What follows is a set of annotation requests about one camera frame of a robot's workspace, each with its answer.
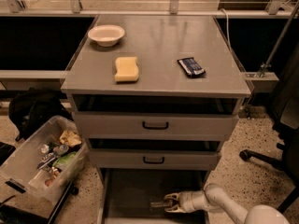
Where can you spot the middle grey drawer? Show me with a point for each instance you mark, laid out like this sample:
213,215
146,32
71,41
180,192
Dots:
154,154

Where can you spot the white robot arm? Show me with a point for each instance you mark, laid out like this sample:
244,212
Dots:
214,198

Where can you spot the green packet in bin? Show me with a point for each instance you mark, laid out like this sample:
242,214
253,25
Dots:
63,161

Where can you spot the grey drawer cabinet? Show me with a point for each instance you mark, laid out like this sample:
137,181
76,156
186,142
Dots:
158,42

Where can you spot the crumpled yellow wrapper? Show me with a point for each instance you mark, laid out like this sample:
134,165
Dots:
69,138

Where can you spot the dark blue snack packet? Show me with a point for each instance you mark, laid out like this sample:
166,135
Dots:
191,67

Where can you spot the bottom grey drawer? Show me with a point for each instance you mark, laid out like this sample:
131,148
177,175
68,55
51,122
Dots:
128,194

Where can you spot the black backpack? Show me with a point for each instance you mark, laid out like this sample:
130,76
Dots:
31,109

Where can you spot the top grey drawer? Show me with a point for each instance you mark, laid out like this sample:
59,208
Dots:
155,117

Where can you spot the white bowl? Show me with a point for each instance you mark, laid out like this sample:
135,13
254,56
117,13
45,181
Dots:
106,35

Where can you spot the metal diagonal rod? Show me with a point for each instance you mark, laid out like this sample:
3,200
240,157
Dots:
264,66

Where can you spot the clear plastic water bottle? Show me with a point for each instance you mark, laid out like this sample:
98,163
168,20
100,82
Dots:
161,204

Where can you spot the grey drawer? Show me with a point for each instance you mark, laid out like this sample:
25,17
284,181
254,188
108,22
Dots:
154,154
155,117
128,194

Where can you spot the black office chair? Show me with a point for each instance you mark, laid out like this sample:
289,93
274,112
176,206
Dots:
284,108

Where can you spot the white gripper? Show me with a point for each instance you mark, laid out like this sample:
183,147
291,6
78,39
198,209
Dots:
188,202

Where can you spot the clear plastic storage bin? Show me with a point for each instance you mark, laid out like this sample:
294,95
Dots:
20,169

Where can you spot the yellow sponge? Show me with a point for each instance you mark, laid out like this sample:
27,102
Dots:
126,69

